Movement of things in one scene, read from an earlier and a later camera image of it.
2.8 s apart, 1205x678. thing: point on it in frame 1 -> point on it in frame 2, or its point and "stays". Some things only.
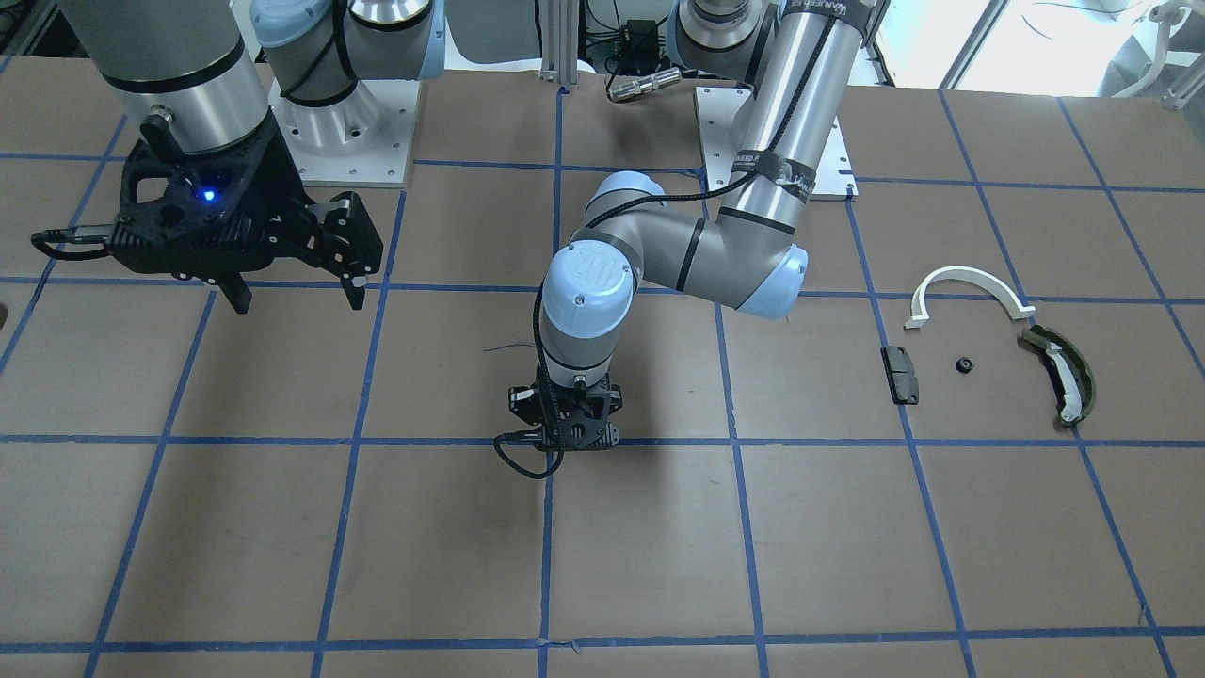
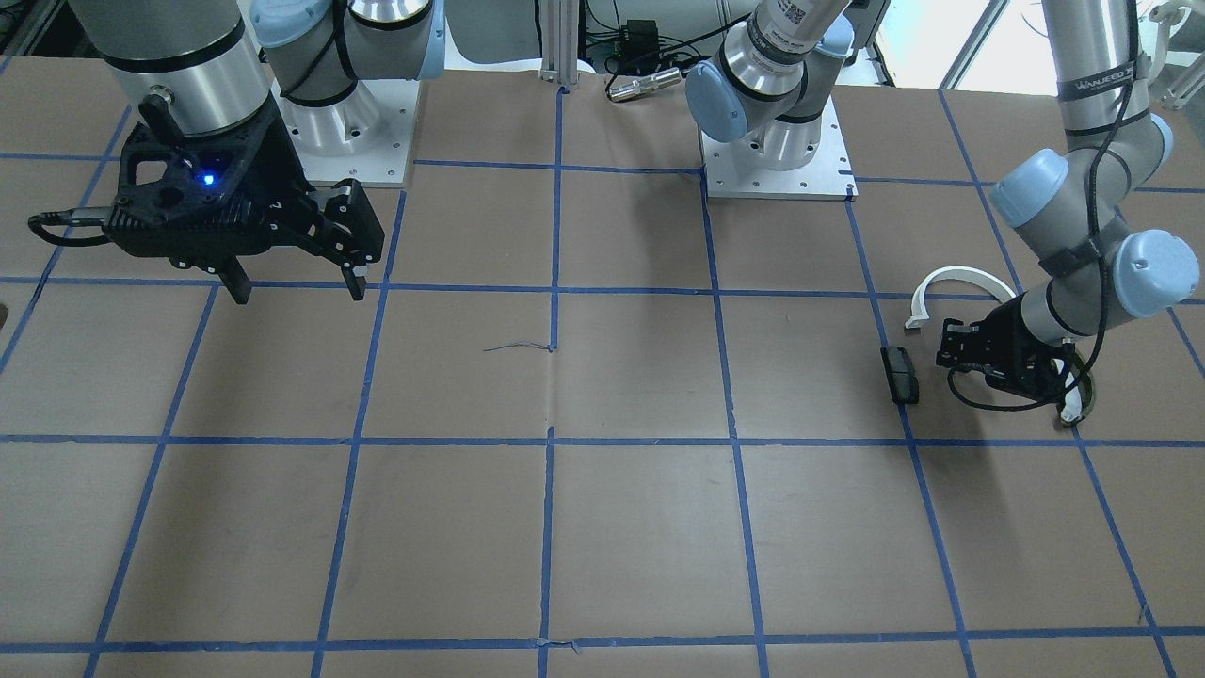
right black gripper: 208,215 stays
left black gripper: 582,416 -> 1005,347
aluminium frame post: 559,41 stays
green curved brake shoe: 1071,379 stays
